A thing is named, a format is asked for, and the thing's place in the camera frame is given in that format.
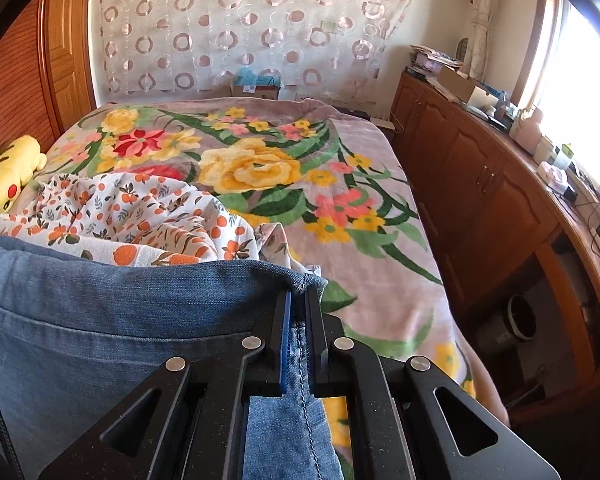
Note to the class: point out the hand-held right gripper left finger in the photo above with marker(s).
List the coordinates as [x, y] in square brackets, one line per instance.
[286, 340]

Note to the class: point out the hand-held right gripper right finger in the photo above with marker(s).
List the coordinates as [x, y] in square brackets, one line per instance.
[325, 350]

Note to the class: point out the blue denim pants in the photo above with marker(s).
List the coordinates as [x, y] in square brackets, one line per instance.
[105, 320]

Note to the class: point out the floral blanket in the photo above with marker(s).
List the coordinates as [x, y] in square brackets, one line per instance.
[330, 200]

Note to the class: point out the grey trash bin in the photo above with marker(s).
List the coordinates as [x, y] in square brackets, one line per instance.
[510, 325]

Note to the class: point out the orange fruit print bedsheet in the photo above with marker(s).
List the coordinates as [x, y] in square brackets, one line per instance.
[130, 215]

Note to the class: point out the long wooden cabinet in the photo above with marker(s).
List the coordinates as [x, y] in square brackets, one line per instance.
[480, 185]

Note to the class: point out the white power strip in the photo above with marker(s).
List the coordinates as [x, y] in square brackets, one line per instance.
[382, 121]

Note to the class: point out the blue tissue pack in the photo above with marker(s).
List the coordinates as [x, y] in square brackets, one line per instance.
[255, 77]

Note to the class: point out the open cardboard box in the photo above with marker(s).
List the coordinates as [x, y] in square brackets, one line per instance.
[460, 85]

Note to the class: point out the pink plastic container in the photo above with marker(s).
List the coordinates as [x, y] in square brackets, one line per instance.
[526, 130]

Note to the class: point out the stack of papers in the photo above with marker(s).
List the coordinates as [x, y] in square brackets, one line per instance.
[432, 57]

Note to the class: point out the sheer circle pattern curtain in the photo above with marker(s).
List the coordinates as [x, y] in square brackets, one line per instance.
[240, 20]

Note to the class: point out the yellow plush toy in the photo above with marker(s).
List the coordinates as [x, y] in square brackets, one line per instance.
[10, 170]

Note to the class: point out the cream window drape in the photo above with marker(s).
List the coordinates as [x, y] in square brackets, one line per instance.
[482, 25]

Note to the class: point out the window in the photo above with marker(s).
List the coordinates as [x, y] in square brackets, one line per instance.
[575, 85]

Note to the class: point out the wooden slatted wardrobe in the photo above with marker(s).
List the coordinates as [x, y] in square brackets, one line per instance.
[35, 60]

